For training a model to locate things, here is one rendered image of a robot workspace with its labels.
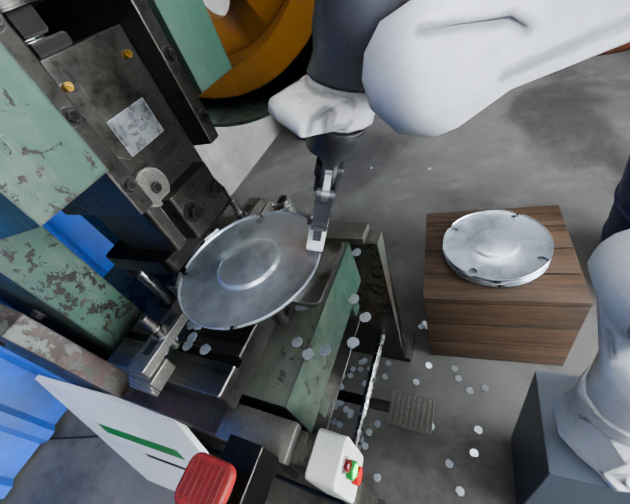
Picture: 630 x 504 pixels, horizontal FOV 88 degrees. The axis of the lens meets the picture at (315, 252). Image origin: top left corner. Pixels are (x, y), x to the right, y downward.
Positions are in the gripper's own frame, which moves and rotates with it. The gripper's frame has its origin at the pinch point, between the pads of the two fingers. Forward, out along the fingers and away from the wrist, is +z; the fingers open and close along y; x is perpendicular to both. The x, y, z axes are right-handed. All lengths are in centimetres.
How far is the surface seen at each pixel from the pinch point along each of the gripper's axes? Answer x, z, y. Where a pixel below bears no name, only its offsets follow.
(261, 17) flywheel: 17.4, -22.0, 34.8
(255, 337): 8.2, 18.2, -11.3
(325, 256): -2.1, 3.5, -1.6
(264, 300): 6.9, 7.4, -10.1
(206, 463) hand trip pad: 9.4, 11.0, -33.2
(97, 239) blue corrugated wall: 102, 85, 60
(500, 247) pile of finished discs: -54, 23, 32
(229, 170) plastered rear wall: 68, 104, 161
